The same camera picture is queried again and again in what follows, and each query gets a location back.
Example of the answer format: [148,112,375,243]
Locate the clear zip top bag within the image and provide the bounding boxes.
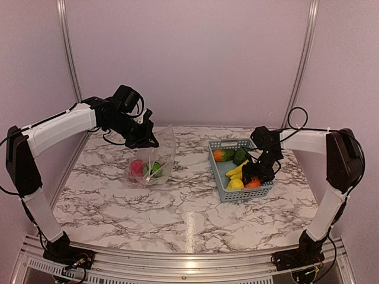
[125,124,176,187]

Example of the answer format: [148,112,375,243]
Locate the front aluminium rail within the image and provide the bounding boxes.
[11,235,356,283]

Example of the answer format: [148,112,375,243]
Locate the red toy apple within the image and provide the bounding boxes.
[130,160,145,176]

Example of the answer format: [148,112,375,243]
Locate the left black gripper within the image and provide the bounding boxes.
[105,112,158,149]

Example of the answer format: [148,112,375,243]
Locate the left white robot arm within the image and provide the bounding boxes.
[1,85,159,263]

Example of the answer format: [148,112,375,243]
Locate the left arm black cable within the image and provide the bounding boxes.
[0,94,146,196]

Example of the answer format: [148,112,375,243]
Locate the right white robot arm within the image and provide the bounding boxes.
[242,126,365,265]

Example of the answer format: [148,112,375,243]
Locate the orange green toy mango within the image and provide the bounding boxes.
[212,149,236,162]

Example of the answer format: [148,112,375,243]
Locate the orange toy orange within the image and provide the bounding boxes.
[245,177,261,188]

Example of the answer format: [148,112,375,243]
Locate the right aluminium frame post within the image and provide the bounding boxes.
[281,0,320,128]

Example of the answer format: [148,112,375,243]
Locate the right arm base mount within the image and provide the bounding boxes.
[271,248,325,271]

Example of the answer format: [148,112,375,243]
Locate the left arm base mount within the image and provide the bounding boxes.
[43,247,95,270]

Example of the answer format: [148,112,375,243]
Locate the left aluminium frame post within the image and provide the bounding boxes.
[56,0,82,102]

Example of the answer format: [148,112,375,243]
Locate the yellow toy banana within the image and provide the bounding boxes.
[225,160,249,179]

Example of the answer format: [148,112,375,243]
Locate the green toy watermelon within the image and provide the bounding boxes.
[143,162,163,178]

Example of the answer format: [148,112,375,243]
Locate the yellow toy lemon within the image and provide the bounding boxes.
[226,178,245,191]

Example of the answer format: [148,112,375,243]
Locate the grey plastic basket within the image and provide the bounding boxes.
[208,138,274,202]

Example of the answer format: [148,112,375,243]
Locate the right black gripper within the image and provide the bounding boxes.
[242,149,281,185]

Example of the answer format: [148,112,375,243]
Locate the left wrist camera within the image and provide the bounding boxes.
[134,108,152,124]

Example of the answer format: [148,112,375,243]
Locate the aluminium frame post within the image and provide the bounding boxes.
[281,0,320,128]
[56,0,82,102]

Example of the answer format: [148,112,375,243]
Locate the dark green toy avocado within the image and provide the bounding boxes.
[233,147,252,166]

